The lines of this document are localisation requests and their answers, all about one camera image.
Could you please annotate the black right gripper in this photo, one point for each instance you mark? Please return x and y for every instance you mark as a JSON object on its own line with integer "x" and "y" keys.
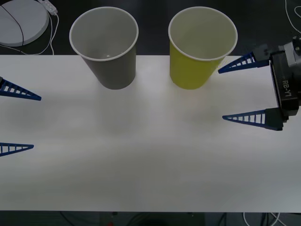
{"x": 289, "y": 89}

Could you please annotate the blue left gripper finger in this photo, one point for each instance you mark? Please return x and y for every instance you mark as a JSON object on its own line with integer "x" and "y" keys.
{"x": 21, "y": 91}
{"x": 14, "y": 148}

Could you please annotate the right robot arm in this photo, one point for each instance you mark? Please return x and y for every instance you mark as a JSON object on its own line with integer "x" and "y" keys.
{"x": 294, "y": 53}

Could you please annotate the yellow-green bin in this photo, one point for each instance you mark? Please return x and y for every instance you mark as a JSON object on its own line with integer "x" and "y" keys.
{"x": 190, "y": 70}

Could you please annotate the white round disc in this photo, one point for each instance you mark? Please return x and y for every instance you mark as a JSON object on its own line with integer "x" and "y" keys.
{"x": 30, "y": 21}

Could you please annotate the white power strip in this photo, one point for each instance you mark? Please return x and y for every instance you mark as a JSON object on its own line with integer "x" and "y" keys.
{"x": 49, "y": 6}

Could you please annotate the grey bin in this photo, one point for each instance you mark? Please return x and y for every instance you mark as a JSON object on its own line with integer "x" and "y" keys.
{"x": 113, "y": 70}

